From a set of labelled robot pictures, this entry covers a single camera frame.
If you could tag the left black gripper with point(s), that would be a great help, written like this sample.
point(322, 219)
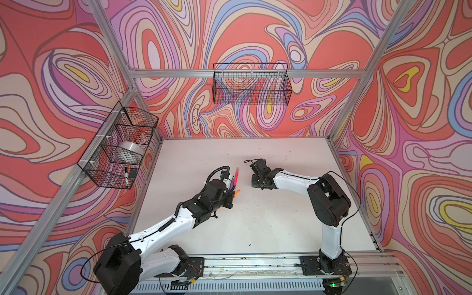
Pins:
point(229, 195)

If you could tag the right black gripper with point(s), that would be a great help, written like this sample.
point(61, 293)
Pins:
point(254, 182)

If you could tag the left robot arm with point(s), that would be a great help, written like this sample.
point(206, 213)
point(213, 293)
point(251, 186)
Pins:
point(128, 260)

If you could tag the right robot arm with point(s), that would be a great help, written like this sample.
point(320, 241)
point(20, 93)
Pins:
point(330, 204)

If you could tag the black marker in basket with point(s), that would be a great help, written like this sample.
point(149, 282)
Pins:
point(126, 177)

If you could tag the white tape roll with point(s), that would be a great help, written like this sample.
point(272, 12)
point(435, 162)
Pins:
point(132, 147)

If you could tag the back black wire basket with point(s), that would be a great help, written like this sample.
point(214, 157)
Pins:
point(248, 83)

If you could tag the black wire basket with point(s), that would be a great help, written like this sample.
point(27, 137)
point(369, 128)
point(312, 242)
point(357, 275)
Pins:
point(104, 162)
point(248, 83)

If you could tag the left black wire basket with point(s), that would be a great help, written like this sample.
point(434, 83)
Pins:
point(104, 162)

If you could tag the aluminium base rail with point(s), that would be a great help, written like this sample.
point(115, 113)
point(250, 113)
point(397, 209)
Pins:
point(289, 266)

